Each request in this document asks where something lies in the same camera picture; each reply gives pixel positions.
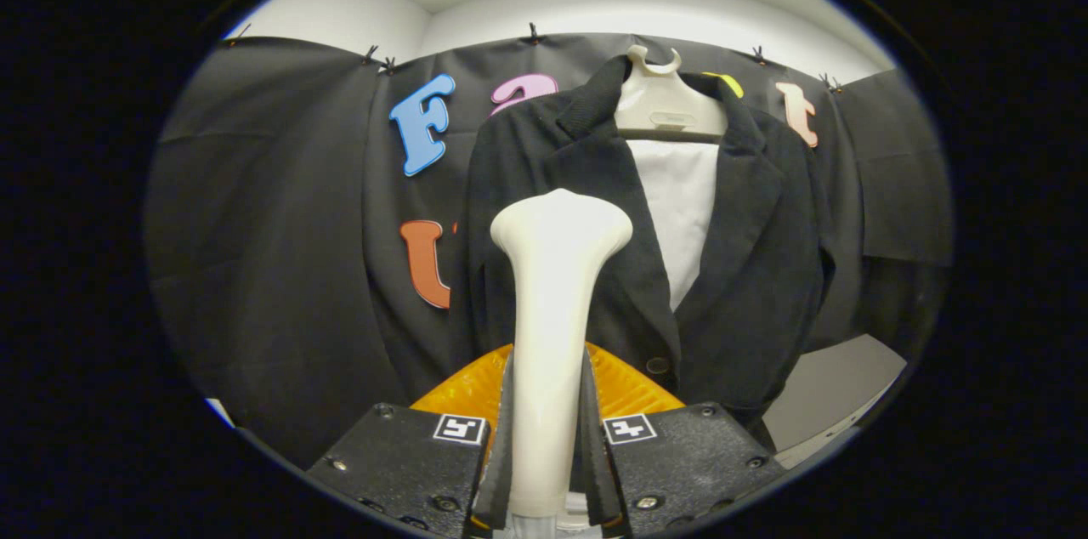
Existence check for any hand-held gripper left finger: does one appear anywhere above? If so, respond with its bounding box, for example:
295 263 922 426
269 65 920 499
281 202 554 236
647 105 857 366
306 343 515 536

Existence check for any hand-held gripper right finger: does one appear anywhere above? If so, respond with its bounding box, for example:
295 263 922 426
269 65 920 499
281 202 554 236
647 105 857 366
582 343 787 538

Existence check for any white garment steamer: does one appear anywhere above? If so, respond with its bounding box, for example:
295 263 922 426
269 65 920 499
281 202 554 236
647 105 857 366
490 189 635 536

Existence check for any black jacket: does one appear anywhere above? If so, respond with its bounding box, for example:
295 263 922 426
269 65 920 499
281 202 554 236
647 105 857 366
463 54 838 429

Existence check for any white shirt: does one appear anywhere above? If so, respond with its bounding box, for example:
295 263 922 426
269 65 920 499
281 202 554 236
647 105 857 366
627 138 722 312

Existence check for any white clothes hanger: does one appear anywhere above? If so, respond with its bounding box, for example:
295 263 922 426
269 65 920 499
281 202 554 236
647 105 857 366
614 44 730 142

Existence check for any grey cabinet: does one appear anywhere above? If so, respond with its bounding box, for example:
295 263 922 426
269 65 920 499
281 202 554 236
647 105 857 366
761 333 909 469

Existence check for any black backdrop cloth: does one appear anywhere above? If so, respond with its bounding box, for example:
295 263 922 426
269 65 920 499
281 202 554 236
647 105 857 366
144 33 953 472

